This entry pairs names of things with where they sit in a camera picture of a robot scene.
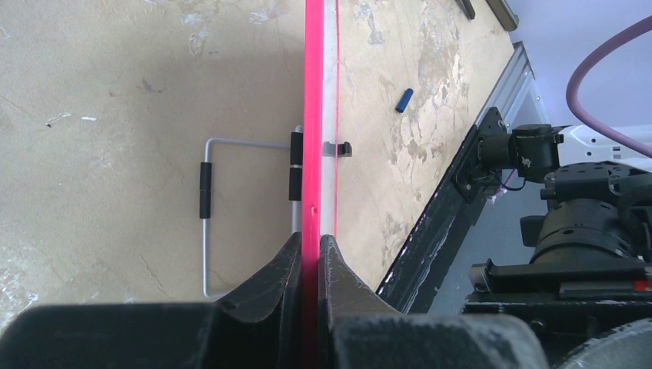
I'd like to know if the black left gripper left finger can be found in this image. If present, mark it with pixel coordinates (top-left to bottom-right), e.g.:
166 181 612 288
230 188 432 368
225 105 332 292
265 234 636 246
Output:
10 233 301 368

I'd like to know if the wire whiteboard stand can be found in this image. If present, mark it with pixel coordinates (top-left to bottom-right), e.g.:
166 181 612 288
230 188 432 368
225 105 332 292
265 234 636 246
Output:
198 125 354 301

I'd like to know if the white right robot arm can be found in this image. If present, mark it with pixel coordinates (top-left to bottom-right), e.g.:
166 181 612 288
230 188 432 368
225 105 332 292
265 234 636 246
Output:
463 125 651 368

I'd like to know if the red framed whiteboard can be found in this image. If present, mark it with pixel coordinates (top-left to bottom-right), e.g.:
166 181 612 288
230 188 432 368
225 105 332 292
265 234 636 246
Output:
301 1 340 368

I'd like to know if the blue marker cap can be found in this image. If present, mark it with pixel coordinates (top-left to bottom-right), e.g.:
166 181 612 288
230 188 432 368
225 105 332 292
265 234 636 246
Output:
394 88 414 113

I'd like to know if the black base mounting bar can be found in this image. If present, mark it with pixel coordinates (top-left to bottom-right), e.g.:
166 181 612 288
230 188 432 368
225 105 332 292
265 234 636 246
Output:
377 107 506 314

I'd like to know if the aluminium front frame rail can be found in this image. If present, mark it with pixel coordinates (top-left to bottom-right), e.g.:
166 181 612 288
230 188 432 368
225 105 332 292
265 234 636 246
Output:
475 42 551 135

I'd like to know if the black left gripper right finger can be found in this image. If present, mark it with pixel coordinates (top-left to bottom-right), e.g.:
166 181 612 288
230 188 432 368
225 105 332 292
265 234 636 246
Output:
318 235 548 368

